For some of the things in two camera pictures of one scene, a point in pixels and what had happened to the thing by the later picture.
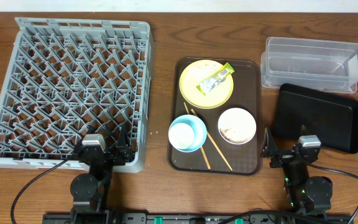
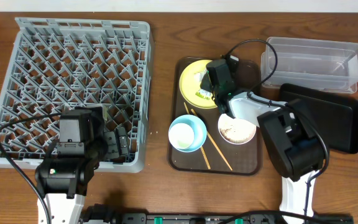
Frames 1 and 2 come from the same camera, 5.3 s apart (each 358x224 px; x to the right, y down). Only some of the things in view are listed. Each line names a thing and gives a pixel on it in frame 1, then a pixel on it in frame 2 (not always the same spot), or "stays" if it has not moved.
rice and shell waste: [237, 131] stays
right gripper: [285, 157] → [206, 82]
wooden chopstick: [201, 147] stays
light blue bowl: [199, 131] stays
